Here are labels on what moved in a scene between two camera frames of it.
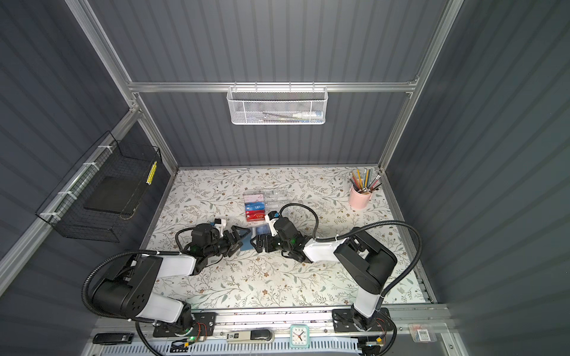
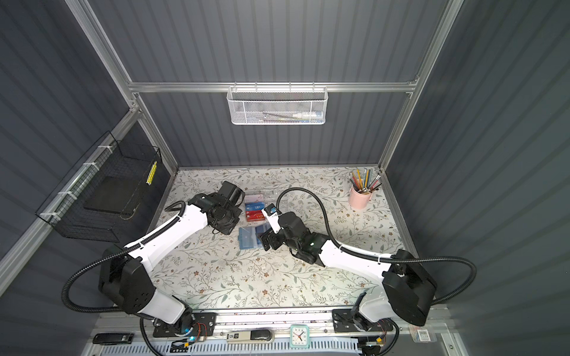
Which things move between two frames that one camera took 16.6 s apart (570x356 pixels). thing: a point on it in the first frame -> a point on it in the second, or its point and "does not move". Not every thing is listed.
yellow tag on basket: (151, 173) does not move
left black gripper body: (217, 247) -> (231, 221)
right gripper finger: (257, 242) -> (269, 239)
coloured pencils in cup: (361, 181) does not move
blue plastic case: (258, 230) does not move
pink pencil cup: (358, 201) does not move
